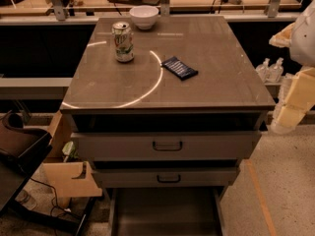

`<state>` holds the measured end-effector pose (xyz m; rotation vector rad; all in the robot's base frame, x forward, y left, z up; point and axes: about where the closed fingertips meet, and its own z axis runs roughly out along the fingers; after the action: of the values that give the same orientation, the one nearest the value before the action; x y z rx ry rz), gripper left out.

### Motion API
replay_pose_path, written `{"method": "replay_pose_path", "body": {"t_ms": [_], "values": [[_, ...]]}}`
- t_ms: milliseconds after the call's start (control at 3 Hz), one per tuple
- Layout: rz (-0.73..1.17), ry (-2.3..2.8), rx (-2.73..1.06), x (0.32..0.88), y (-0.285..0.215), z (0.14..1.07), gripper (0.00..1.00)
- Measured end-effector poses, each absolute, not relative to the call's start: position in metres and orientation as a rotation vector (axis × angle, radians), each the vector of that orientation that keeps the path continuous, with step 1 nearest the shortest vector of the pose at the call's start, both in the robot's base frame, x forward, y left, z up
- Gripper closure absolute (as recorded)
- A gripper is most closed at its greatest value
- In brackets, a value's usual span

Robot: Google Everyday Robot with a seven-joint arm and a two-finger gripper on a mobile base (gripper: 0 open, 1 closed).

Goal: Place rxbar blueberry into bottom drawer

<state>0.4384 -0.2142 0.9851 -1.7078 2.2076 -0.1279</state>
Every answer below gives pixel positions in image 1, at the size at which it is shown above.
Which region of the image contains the grey drawer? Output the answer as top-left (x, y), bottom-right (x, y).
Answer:
top-left (72, 131), bottom-right (261, 161)
top-left (93, 167), bottom-right (238, 188)

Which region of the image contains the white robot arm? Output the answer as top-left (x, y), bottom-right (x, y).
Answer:
top-left (269, 1), bottom-right (315, 135)

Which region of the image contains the clear sanitizer bottle left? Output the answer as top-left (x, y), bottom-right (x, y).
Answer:
top-left (255, 58), bottom-right (270, 82)

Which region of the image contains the top grey drawer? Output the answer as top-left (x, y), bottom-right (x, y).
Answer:
top-left (72, 131), bottom-right (261, 161)

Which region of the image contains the white ceramic bowl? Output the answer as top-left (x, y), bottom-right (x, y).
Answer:
top-left (129, 5), bottom-right (159, 30)

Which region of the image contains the green white soda can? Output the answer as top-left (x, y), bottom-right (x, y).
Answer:
top-left (112, 22), bottom-right (134, 63)

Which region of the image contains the dark blue rxbar wrapper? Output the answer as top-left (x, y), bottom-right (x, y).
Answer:
top-left (161, 56), bottom-right (198, 81)

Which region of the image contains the grey metal rail frame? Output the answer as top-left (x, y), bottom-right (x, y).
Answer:
top-left (0, 0), bottom-right (312, 100)

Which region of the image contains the grey drawer cabinet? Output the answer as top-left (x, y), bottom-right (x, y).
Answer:
top-left (59, 15), bottom-right (277, 236)

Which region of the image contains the clear sanitizer bottle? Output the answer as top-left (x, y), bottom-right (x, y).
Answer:
top-left (267, 57), bottom-right (284, 83)
top-left (255, 58), bottom-right (270, 82)

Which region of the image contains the clear sanitizer bottle right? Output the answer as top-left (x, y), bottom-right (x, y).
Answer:
top-left (267, 57), bottom-right (284, 83)

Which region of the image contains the black cable on floor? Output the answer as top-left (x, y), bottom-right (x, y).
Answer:
top-left (29, 176), bottom-right (87, 236)

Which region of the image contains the dark brown chair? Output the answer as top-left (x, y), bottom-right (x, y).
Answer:
top-left (0, 111), bottom-right (51, 213)

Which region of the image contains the open bottom drawer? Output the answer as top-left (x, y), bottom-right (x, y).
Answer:
top-left (109, 187), bottom-right (227, 236)

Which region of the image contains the tan cardboard box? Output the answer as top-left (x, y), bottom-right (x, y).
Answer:
top-left (43, 111), bottom-right (102, 208)

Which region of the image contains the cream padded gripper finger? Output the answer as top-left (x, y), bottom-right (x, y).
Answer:
top-left (269, 23), bottom-right (294, 48)
top-left (271, 66), bottom-right (315, 135)

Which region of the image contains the middle grey drawer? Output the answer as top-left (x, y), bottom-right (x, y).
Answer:
top-left (93, 167), bottom-right (238, 188)

